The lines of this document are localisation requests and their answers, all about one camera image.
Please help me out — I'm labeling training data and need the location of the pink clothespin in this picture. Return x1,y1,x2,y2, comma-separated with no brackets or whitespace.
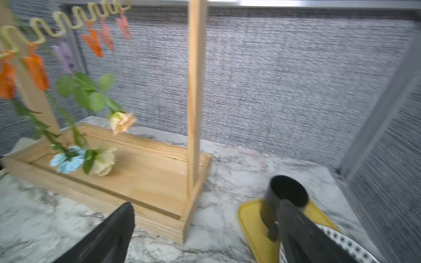
116,10,130,39
99,18,115,52

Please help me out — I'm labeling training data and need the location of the wooden clothes rack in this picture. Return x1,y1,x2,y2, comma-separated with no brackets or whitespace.
1,1,212,244

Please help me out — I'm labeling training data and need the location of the pink clothespin far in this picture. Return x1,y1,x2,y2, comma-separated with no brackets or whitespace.
116,10,130,39

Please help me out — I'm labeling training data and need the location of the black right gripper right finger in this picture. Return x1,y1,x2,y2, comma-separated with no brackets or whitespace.
276,201,356,263

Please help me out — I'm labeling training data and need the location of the cream rose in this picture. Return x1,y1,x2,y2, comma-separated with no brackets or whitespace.
45,91,118,177

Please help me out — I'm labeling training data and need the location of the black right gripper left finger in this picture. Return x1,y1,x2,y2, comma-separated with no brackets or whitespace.
55,202,135,263

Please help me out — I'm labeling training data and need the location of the black mug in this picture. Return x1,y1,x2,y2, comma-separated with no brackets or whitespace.
260,175,310,242

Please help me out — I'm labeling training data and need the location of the yellow tray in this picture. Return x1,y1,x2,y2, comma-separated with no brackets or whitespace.
237,199,339,263

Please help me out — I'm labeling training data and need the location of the purple clothespin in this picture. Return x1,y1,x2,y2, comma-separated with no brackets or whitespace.
53,42,75,75

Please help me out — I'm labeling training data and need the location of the peach rose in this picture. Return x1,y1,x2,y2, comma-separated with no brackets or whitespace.
56,72,137,135

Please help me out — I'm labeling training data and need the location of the white dotted plate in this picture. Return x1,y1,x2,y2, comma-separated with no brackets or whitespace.
271,223,380,263

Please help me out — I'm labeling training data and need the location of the orange clothespin lowest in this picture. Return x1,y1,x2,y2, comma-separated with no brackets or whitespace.
1,52,15,100

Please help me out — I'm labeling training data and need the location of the orange clothespin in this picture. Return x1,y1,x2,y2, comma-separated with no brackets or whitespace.
82,20,103,58
23,46,49,92

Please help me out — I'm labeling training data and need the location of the orange clothespin upper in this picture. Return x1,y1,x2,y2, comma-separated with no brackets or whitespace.
82,20,103,58

